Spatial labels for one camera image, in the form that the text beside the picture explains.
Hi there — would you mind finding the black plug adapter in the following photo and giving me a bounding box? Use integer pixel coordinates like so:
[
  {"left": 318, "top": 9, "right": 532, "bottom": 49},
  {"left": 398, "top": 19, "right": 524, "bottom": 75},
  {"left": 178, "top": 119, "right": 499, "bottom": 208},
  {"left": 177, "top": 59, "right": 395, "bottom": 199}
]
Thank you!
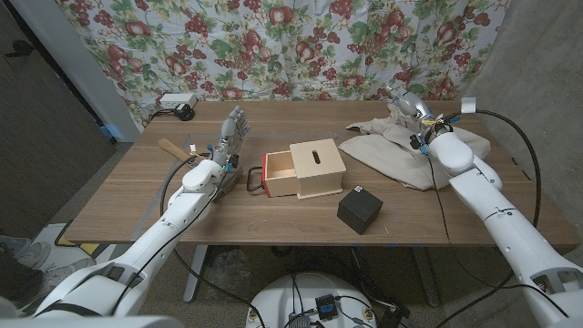
[{"left": 149, "top": 102, "right": 196, "bottom": 122}]

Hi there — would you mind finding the clear plastic bag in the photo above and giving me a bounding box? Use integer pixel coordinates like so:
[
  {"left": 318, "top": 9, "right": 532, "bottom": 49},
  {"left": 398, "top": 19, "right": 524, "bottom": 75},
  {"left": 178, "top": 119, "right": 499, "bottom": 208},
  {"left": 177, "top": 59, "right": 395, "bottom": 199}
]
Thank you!
[{"left": 202, "top": 248, "right": 254, "bottom": 302}]

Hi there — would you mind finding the wooden drawer red front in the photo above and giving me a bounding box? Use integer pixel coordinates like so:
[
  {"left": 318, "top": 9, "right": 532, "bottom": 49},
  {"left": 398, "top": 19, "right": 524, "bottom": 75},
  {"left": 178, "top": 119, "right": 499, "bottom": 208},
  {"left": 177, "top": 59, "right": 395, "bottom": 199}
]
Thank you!
[{"left": 246, "top": 150, "right": 300, "bottom": 199}]

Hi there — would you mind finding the black module with blue label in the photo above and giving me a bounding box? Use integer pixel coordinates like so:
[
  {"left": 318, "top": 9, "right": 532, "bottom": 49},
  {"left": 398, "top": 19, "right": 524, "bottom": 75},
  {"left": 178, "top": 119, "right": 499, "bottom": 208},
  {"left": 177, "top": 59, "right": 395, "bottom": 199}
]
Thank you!
[{"left": 314, "top": 293, "right": 339, "bottom": 320}]

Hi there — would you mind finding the grey sneaker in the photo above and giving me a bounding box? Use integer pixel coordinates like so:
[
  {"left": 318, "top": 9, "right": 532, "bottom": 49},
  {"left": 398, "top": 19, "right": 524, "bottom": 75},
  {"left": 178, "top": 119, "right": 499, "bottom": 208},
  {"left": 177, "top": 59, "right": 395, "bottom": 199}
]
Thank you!
[
  {"left": 0, "top": 235, "right": 52, "bottom": 271},
  {"left": 40, "top": 257, "right": 97, "bottom": 288}
]

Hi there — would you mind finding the white table leg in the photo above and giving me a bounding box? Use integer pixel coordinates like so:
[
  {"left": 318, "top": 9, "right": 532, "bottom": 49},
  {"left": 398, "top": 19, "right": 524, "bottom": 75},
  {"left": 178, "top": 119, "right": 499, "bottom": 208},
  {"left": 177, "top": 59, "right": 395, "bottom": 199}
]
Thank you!
[{"left": 183, "top": 244, "right": 209, "bottom": 303}]

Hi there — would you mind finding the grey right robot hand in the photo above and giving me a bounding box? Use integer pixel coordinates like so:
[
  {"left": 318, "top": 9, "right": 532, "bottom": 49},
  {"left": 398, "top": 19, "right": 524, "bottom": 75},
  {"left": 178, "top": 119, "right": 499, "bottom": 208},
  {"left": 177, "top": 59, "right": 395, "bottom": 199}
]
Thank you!
[{"left": 385, "top": 86, "right": 439, "bottom": 134}]

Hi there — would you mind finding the white power strip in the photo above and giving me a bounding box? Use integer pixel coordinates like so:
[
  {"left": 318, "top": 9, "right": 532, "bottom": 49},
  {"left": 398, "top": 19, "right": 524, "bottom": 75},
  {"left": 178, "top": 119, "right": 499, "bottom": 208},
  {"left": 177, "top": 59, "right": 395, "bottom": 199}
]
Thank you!
[{"left": 159, "top": 93, "right": 199, "bottom": 110}]

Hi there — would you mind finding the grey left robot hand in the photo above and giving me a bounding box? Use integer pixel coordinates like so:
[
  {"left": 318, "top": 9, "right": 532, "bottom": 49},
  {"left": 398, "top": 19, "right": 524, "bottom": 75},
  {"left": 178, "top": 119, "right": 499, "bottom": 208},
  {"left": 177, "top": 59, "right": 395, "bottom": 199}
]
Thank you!
[{"left": 208, "top": 106, "right": 251, "bottom": 169}]

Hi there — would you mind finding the dark trouser leg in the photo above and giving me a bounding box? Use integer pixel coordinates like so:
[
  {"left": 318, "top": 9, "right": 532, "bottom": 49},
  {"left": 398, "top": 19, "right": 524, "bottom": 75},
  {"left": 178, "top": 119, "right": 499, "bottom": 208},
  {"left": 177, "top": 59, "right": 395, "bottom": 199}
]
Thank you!
[{"left": 0, "top": 250, "right": 43, "bottom": 302}]

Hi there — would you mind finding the wooden box housing with slot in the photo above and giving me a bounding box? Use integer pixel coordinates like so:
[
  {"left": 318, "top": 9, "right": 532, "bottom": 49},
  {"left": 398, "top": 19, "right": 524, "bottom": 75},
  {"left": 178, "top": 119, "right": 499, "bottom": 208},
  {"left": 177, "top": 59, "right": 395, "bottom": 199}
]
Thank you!
[{"left": 289, "top": 138, "right": 347, "bottom": 200}]

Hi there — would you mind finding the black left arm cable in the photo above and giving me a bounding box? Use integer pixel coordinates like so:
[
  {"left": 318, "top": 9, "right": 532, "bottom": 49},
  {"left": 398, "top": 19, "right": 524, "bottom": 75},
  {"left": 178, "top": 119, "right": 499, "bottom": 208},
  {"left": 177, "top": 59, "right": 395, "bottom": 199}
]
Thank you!
[{"left": 108, "top": 152, "right": 218, "bottom": 318}]

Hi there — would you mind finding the beige jacket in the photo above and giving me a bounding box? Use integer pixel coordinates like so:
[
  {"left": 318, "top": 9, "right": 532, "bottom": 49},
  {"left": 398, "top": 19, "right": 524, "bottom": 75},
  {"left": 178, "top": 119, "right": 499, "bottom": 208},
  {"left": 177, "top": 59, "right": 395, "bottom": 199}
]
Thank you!
[{"left": 339, "top": 102, "right": 492, "bottom": 191}]

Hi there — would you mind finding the floral fruit print backdrop cloth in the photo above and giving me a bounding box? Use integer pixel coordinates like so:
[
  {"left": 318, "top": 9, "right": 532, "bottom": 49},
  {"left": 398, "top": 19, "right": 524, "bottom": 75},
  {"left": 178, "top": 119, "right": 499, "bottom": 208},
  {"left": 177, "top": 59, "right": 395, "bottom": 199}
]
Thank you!
[{"left": 56, "top": 0, "right": 511, "bottom": 131}]

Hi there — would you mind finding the grey table leg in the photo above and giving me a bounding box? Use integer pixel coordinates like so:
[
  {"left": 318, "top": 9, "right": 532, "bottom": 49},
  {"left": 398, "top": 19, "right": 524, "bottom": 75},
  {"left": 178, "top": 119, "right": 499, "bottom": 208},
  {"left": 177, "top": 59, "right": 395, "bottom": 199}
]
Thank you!
[{"left": 412, "top": 245, "right": 441, "bottom": 308}]

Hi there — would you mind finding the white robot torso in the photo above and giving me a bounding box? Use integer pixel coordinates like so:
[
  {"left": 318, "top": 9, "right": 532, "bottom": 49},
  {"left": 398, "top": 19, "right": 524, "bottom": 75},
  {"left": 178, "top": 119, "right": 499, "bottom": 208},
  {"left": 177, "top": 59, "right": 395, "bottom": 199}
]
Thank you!
[{"left": 245, "top": 272, "right": 378, "bottom": 328}]

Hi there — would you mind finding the hammer with wooden handle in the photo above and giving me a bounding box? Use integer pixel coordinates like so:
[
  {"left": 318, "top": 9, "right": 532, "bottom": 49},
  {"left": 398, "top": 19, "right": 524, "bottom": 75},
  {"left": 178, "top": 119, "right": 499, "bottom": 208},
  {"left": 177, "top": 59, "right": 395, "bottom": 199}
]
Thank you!
[{"left": 158, "top": 138, "right": 244, "bottom": 205}]

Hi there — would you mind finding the black door handle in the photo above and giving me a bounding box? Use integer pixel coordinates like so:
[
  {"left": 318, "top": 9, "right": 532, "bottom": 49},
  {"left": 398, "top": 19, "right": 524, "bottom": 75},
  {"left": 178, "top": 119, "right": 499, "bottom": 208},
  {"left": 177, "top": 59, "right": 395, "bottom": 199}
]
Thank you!
[{"left": 4, "top": 39, "right": 36, "bottom": 58}]

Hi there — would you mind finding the black box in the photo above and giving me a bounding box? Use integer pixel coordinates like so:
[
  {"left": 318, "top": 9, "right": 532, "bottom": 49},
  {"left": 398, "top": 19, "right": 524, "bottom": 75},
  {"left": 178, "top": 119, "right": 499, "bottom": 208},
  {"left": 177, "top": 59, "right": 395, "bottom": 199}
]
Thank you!
[{"left": 336, "top": 184, "right": 384, "bottom": 236}]

